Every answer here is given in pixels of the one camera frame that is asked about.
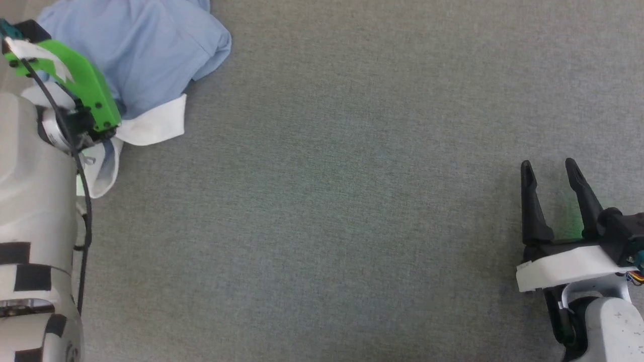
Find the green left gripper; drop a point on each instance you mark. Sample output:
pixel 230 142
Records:
pixel 88 85

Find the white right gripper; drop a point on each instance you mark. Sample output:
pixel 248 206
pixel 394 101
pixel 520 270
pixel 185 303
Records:
pixel 568 264

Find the light blue polo shirt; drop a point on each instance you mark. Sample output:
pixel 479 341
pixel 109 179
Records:
pixel 146 50

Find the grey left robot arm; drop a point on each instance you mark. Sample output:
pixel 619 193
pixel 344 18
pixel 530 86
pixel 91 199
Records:
pixel 35 226

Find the white paper label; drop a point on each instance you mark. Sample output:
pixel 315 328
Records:
pixel 37 55

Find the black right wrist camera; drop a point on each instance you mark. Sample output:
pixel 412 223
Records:
pixel 624 234

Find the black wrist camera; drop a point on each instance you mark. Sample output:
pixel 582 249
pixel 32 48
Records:
pixel 27 31
pixel 624 234

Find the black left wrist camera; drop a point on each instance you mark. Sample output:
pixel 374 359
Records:
pixel 27 31

